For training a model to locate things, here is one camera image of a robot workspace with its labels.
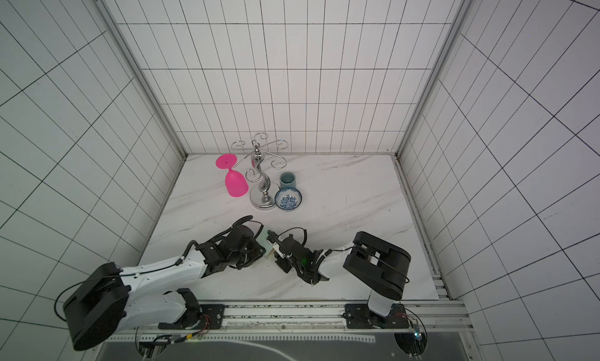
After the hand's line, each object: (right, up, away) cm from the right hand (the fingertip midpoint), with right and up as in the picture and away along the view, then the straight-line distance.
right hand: (279, 242), depth 90 cm
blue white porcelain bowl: (+3, +16, +11) cm, 20 cm away
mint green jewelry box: (-4, +6, -14) cm, 15 cm away
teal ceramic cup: (+3, +24, +13) cm, 28 cm away
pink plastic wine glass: (-16, +23, -3) cm, 29 cm away
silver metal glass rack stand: (-8, +18, +11) cm, 23 cm away
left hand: (-6, -3, -6) cm, 9 cm away
